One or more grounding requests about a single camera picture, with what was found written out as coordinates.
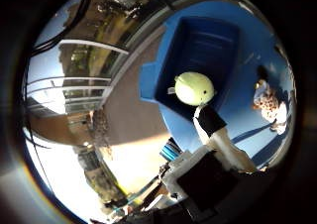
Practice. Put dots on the green round plush toy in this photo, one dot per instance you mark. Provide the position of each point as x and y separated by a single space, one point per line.
193 88

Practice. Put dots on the brown spotted white plush toy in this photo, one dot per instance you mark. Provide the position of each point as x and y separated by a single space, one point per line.
270 106

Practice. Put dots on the blue plastic container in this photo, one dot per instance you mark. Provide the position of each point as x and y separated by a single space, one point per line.
201 52

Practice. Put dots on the white window frame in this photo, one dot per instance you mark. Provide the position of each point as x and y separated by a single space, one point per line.
76 85

